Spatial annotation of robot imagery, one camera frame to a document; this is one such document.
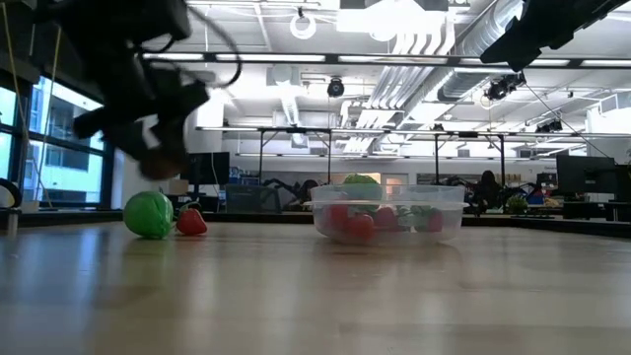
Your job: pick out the dark green box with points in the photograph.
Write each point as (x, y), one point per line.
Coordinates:
(249, 197)

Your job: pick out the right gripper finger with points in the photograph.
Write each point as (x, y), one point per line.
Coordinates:
(522, 60)
(517, 42)

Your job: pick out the strawberry with grey leaves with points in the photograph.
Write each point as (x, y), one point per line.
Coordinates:
(360, 227)

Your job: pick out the pink toy fruit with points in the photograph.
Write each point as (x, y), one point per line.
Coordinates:
(337, 215)

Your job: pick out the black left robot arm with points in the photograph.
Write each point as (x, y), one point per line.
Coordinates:
(123, 20)

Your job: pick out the white post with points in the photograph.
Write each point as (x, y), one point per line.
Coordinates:
(12, 222)

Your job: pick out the black background robot arm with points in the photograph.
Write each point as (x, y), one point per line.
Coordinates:
(296, 190)

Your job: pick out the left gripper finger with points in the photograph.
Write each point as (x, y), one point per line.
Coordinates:
(175, 138)
(130, 143)

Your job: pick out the black computer monitor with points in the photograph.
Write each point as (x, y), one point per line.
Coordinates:
(584, 172)
(209, 167)

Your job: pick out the black window frame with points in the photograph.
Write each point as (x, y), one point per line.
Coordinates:
(111, 172)

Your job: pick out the large strawberry green leaves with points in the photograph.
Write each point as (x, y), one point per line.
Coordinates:
(431, 220)

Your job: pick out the green toy apple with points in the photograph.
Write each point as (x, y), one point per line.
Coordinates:
(361, 179)

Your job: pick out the large green toy cabbage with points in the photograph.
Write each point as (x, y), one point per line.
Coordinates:
(149, 214)

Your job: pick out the black background rig frame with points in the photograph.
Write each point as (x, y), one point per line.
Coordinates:
(468, 134)
(296, 130)

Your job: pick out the person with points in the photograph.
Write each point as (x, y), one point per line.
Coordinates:
(488, 187)

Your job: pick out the black hanging camera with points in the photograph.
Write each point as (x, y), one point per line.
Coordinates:
(503, 88)
(335, 88)

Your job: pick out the clear plastic tupperware container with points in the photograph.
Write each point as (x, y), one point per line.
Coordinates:
(389, 239)

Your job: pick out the small red toy strawberry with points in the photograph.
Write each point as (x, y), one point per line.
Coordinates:
(385, 217)

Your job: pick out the small green background plant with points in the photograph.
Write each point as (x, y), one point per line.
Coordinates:
(517, 204)

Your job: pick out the silver ventilation duct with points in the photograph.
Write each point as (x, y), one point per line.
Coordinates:
(483, 29)

